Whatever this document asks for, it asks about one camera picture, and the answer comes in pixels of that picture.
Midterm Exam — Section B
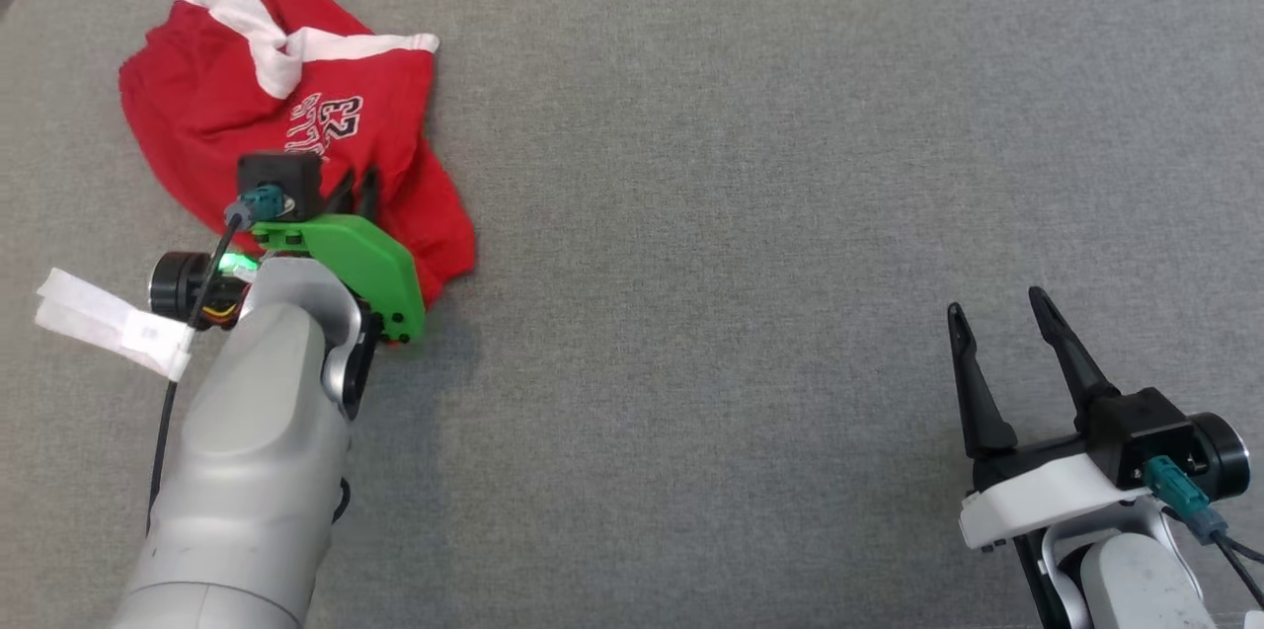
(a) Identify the right camera cable teal plug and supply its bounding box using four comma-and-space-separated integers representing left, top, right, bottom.
1144, 456, 1264, 608

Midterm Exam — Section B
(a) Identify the red shorts small 23 print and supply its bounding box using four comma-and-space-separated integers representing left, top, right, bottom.
118, 0, 477, 309

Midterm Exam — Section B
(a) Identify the white tape label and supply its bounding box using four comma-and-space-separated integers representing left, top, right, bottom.
35, 269, 196, 383

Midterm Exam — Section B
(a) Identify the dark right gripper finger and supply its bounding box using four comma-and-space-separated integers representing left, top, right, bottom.
1027, 286, 1123, 433
946, 303, 1019, 460

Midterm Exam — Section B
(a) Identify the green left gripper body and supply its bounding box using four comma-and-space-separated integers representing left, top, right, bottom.
148, 214, 428, 347

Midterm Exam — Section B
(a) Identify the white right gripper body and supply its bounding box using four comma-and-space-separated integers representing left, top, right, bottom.
958, 412, 1252, 552

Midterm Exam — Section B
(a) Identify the grey fabric sofa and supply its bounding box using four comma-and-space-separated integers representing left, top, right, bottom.
0, 0, 1264, 629

